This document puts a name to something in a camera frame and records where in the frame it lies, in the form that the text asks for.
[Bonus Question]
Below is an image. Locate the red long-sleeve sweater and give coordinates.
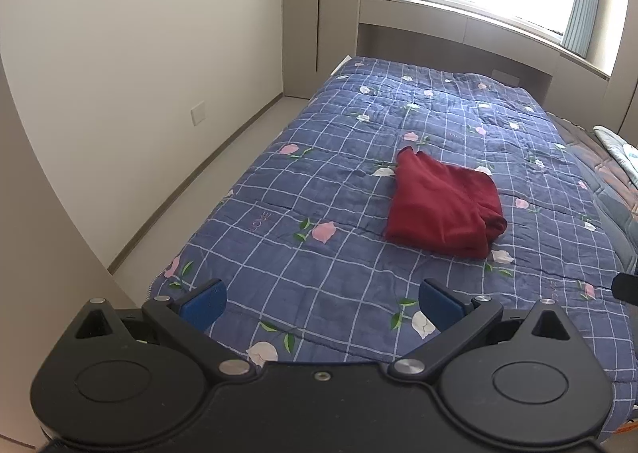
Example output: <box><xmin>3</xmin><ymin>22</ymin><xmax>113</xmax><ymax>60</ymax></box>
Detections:
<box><xmin>385</xmin><ymin>148</ymin><xmax>507</xmax><ymax>260</ymax></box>

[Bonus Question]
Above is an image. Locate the black storage box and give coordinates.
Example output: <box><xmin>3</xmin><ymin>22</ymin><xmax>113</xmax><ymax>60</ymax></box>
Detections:
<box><xmin>611</xmin><ymin>273</ymin><xmax>638</xmax><ymax>306</ymax></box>

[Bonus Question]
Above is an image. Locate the dark quilted mattress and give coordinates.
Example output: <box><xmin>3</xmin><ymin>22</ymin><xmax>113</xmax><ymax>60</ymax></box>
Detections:
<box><xmin>548</xmin><ymin>113</ymin><xmax>637</xmax><ymax>270</ymax></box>

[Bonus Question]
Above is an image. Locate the white floral pillow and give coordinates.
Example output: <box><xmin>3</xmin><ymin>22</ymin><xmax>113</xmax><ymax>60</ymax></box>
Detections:
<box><xmin>594</xmin><ymin>126</ymin><xmax>638</xmax><ymax>187</ymax></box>

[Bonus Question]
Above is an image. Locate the beige tall wardrobe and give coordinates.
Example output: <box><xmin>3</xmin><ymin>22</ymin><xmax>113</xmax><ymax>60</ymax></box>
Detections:
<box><xmin>282</xmin><ymin>0</ymin><xmax>359</xmax><ymax>99</ymax></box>

